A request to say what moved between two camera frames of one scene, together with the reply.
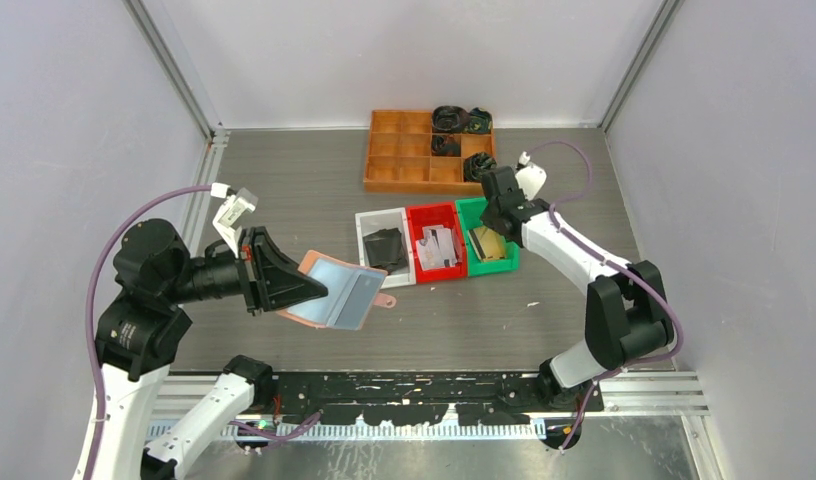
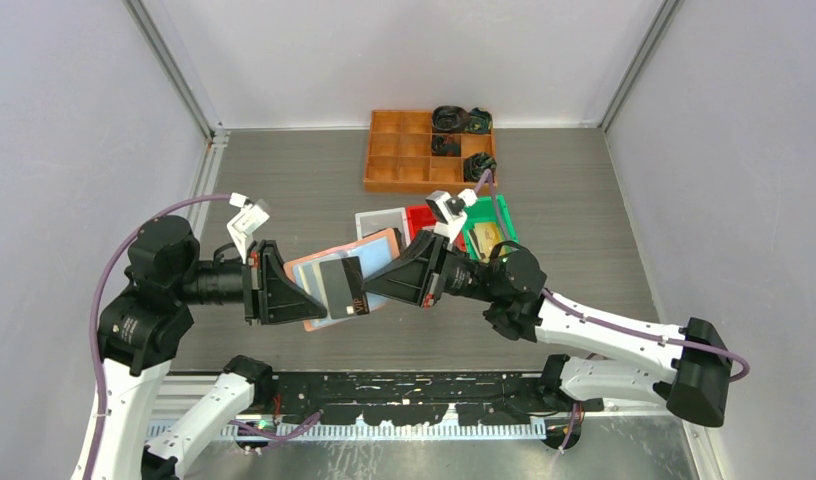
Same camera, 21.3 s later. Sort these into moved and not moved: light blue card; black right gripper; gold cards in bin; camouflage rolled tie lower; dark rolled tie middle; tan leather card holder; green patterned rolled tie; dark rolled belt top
Moved: light blue card; tan leather card holder; black right gripper
Not moved: gold cards in bin; dark rolled belt top; dark rolled tie middle; camouflage rolled tie lower; green patterned rolled tie
